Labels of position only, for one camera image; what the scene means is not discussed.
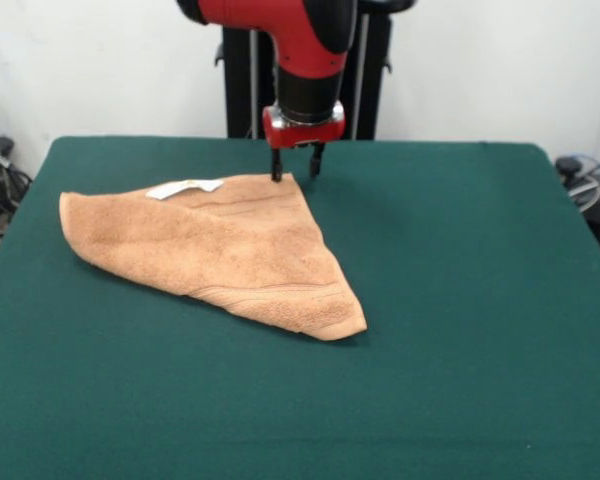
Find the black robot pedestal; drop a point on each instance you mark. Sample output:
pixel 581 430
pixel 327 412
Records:
pixel 240 80

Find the dark green table cloth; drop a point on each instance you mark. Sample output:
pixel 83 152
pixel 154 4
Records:
pixel 430 350

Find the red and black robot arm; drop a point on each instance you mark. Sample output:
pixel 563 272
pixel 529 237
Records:
pixel 305 50

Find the tan terry towel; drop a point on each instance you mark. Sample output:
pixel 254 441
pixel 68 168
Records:
pixel 220 250

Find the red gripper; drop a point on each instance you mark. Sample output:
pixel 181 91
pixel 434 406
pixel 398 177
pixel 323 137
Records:
pixel 302 134

